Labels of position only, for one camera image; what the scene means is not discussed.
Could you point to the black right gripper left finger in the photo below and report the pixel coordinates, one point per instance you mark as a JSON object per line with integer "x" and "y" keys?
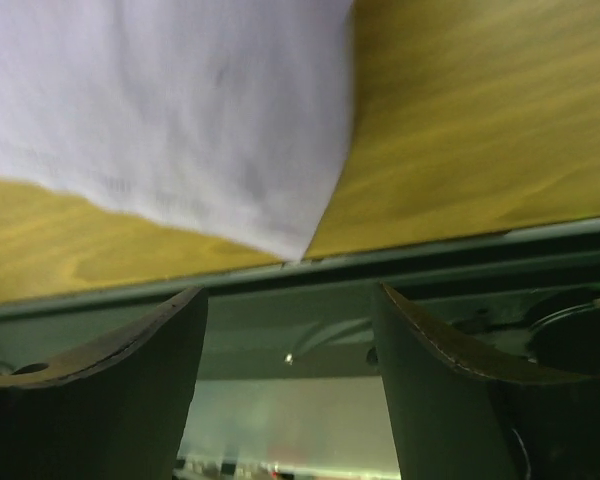
{"x": 112, "y": 408}

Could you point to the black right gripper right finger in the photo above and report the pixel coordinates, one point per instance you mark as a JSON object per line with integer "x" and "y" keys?
{"x": 462, "y": 409}

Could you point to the lavender t shirt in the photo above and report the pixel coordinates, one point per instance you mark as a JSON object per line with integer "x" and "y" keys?
{"x": 230, "y": 118}

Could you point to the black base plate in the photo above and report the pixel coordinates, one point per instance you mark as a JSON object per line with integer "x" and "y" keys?
{"x": 312, "y": 319}

